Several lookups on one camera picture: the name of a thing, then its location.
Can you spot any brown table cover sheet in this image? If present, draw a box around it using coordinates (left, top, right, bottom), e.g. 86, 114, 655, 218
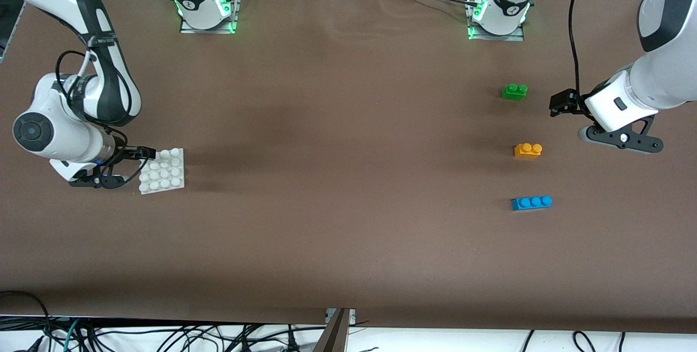
0, 0, 697, 336

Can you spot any blue three-stud block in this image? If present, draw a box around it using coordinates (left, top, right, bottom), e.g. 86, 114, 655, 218
511, 195, 553, 212

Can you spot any teal cable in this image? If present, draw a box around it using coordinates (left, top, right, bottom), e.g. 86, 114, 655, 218
64, 319, 80, 352

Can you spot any brown table leg post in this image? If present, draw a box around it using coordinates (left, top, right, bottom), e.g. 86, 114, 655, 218
312, 308, 349, 352

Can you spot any small metal bracket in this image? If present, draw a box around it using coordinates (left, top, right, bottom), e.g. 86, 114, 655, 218
325, 308, 356, 324

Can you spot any white studded base plate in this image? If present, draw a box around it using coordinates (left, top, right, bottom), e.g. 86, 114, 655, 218
138, 148, 185, 195

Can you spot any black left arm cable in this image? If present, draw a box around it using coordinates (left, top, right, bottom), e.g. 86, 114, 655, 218
568, 0, 610, 99

